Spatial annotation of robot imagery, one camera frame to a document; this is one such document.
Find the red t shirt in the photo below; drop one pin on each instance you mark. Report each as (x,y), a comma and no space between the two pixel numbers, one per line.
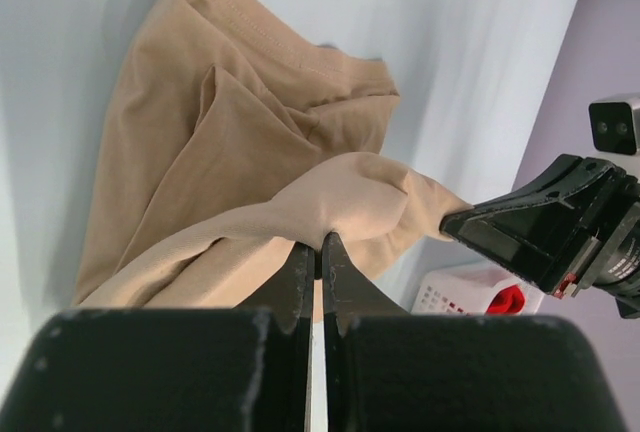
(509,301)

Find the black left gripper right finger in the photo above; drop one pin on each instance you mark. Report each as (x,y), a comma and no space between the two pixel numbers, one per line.
(387,370)

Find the translucent plastic basket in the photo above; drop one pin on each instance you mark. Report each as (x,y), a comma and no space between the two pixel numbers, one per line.
(469,289)

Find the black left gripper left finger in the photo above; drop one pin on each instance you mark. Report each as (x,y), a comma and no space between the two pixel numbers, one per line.
(193,369)

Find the beige t shirt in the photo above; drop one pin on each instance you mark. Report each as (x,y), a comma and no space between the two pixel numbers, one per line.
(228,139)

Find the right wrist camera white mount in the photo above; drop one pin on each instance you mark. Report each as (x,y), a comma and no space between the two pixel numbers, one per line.
(614,123)

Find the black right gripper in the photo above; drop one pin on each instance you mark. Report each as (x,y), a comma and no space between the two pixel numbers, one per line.
(574,227)

